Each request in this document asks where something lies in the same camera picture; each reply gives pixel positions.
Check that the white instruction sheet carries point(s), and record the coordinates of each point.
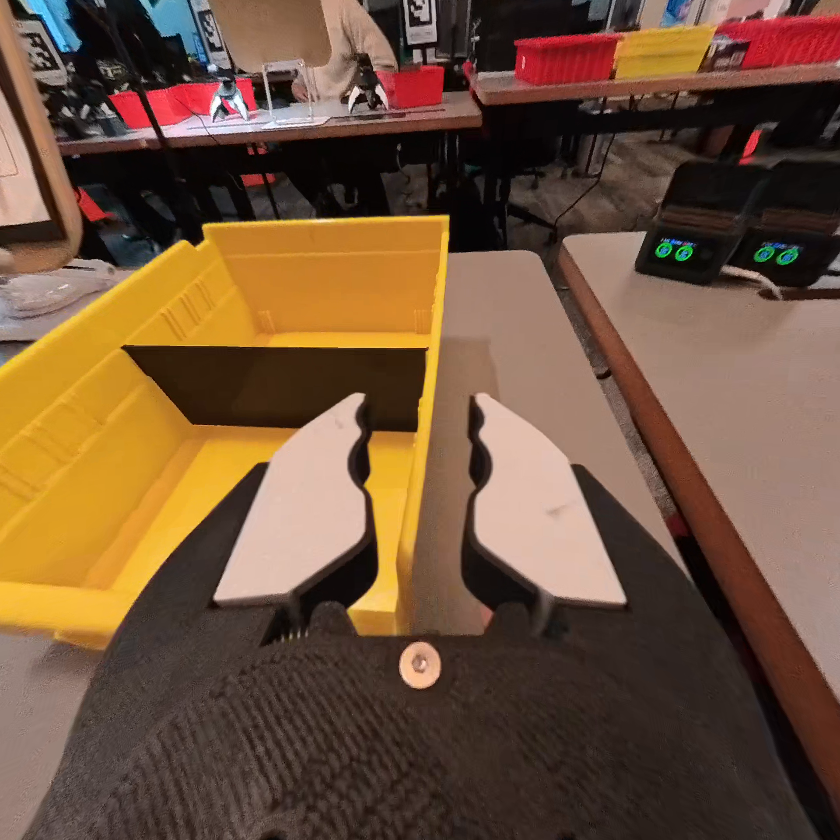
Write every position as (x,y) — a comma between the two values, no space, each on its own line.
(19,170)

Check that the dark cardboard box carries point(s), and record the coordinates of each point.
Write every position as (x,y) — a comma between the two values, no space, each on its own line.
(722,56)

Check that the wooden document stand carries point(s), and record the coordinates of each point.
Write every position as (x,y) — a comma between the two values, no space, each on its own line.
(59,197)

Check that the black white marker sign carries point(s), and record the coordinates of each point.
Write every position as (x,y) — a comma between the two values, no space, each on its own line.
(420,19)
(43,49)
(208,26)

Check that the red storage bin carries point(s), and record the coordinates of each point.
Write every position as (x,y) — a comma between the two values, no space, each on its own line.
(141,108)
(210,95)
(781,39)
(413,85)
(564,59)

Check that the orange traffic cone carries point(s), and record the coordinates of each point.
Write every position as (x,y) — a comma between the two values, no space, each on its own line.
(750,148)

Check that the long far table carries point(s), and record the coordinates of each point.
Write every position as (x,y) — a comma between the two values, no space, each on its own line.
(394,118)
(656,85)

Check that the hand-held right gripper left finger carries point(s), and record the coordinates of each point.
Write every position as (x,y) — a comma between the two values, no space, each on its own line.
(295,512)

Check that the black bin divider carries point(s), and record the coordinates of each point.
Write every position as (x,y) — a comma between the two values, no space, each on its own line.
(275,380)

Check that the small yellow storage bin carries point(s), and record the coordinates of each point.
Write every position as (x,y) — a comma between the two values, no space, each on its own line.
(663,52)

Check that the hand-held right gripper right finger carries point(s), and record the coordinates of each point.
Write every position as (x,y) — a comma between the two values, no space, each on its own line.
(544,512)

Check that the clear acrylic stand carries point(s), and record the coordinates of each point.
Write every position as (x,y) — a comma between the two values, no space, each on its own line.
(295,121)

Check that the yellow plastic bin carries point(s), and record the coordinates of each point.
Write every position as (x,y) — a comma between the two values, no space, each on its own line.
(131,459)

